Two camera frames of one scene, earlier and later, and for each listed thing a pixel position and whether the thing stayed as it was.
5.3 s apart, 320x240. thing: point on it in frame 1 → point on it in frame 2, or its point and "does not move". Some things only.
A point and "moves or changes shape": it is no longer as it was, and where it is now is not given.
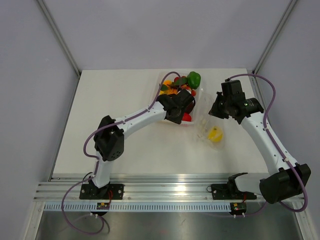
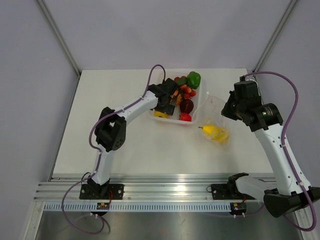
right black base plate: [229, 192] does not move
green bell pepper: [194, 79] does not move
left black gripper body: [177, 118] → [167, 108]
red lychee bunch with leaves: [180, 83] does not move
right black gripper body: [220, 108] → [233, 108]
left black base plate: [110, 191] does not move
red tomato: [186, 117] does not move
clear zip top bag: [210, 129] moves or changes shape
